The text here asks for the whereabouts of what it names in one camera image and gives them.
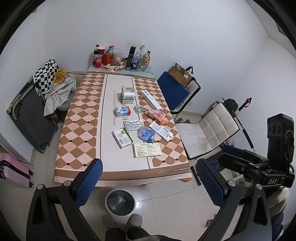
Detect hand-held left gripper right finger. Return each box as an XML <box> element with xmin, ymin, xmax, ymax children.
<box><xmin>195</xmin><ymin>158</ymin><xmax>273</xmax><ymax>241</ymax></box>

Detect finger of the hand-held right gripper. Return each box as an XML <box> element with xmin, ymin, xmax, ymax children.
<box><xmin>218</xmin><ymin>153</ymin><xmax>264</xmax><ymax>174</ymax></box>
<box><xmin>221</xmin><ymin>145</ymin><xmax>269</xmax><ymax>161</ymax></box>

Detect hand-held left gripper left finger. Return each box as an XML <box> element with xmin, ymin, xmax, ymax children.
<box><xmin>26</xmin><ymin>158</ymin><xmax>103</xmax><ymax>241</ymax></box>

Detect white round waste bin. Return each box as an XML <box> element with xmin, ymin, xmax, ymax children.
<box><xmin>105</xmin><ymin>188</ymin><xmax>136</xmax><ymax>217</ymax></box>

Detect blue white medicine box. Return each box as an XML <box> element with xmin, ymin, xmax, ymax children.
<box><xmin>114</xmin><ymin>107</ymin><xmax>132</xmax><ymax>118</ymax></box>

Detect orange plastic bag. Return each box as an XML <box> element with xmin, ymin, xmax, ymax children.
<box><xmin>145</xmin><ymin>109</ymin><xmax>168</xmax><ymax>126</ymax></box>

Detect white green medicine box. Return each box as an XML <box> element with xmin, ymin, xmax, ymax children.
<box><xmin>120</xmin><ymin>86</ymin><xmax>136</xmax><ymax>105</ymax></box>

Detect long white box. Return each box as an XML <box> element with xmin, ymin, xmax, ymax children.
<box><xmin>141</xmin><ymin>89</ymin><xmax>162</xmax><ymax>111</ymax></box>

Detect person's right forearm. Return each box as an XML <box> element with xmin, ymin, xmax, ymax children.
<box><xmin>267</xmin><ymin>187</ymin><xmax>290</xmax><ymax>217</ymax></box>

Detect dining table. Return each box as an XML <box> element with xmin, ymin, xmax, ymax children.
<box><xmin>54</xmin><ymin>65</ymin><xmax>194</xmax><ymax>188</ymax></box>

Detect white padded chair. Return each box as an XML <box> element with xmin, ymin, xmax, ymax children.
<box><xmin>175</xmin><ymin>102</ymin><xmax>241</xmax><ymax>160</ymax></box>

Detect grey left slipper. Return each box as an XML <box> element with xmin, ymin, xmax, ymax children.
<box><xmin>101</xmin><ymin>214</ymin><xmax>119</xmax><ymax>230</ymax></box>

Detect grey slipper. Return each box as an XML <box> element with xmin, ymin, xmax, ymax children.
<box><xmin>101</xmin><ymin>214</ymin><xmax>119</xmax><ymax>230</ymax></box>
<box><xmin>126</xmin><ymin>213</ymin><xmax>143</xmax><ymax>229</ymax></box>

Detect white green flat box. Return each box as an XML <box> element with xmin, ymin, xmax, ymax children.
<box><xmin>112</xmin><ymin>128</ymin><xmax>134</xmax><ymax>149</ymax></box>

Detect checkered tablecloth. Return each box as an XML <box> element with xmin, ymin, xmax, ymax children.
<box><xmin>54</xmin><ymin>71</ymin><xmax>193</xmax><ymax>183</ymax></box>

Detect grey right slipper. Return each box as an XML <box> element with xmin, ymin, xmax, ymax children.
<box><xmin>126</xmin><ymin>213</ymin><xmax>143</xmax><ymax>229</ymax></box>

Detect silver blister pack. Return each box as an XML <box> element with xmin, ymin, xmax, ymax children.
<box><xmin>124</xmin><ymin>120</ymin><xmax>142</xmax><ymax>131</ymax></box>

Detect blue plastic bag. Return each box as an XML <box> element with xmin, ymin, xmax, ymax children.
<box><xmin>136</xmin><ymin>126</ymin><xmax>156</xmax><ymax>143</ymax></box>

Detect flat white printed box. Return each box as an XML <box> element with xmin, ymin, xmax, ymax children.
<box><xmin>148</xmin><ymin>121</ymin><xmax>175</xmax><ymax>142</ymax></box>

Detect black framed white chair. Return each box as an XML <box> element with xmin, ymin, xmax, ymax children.
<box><xmin>171</xmin><ymin>66</ymin><xmax>201</xmax><ymax>115</ymax></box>

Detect pink suitcase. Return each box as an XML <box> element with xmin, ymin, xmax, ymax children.
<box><xmin>0</xmin><ymin>152</ymin><xmax>35</xmax><ymax>189</ymax></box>

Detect grey cloth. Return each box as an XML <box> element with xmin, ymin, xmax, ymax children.
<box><xmin>43</xmin><ymin>74</ymin><xmax>77</xmax><ymax>117</ymax></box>

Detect blue cushion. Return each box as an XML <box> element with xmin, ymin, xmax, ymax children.
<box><xmin>157</xmin><ymin>71</ymin><xmax>190</xmax><ymax>112</ymax></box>

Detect cardboard box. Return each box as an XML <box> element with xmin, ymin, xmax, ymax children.
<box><xmin>168</xmin><ymin>63</ymin><xmax>194</xmax><ymax>88</ymax></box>

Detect yellow net bag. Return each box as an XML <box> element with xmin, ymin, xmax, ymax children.
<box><xmin>54</xmin><ymin>69</ymin><xmax>70</xmax><ymax>84</ymax></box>

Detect brown paper wrappers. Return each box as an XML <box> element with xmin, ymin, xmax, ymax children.
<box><xmin>102</xmin><ymin>62</ymin><xmax>125</xmax><ymax>73</ymax></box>

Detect black white checkered cloth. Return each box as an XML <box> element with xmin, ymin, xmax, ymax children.
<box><xmin>33</xmin><ymin>59</ymin><xmax>60</xmax><ymax>96</ymax></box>

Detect orange box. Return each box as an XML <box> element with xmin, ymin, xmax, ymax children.
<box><xmin>103</xmin><ymin>53</ymin><xmax>115</xmax><ymax>66</ymax></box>

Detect clear snack bag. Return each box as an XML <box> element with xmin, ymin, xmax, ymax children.
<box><xmin>112</xmin><ymin>49</ymin><xmax>126</xmax><ymax>67</ymax></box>

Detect dark cola bottle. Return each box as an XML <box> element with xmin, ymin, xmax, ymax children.
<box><xmin>93</xmin><ymin>44</ymin><xmax>100</xmax><ymax>66</ymax></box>

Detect gold label liquor bottle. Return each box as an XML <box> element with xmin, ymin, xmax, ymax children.
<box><xmin>139</xmin><ymin>50</ymin><xmax>151</xmax><ymax>72</ymax></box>

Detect black spray can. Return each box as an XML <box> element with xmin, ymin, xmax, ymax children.
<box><xmin>128</xmin><ymin>46</ymin><xmax>137</xmax><ymax>70</ymax></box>

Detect clear glass bottle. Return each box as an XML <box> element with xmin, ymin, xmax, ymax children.
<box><xmin>138</xmin><ymin>45</ymin><xmax>147</xmax><ymax>61</ymax></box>

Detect black metal frame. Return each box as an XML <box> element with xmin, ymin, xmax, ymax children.
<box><xmin>221</xmin><ymin>97</ymin><xmax>256</xmax><ymax>154</ymax></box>

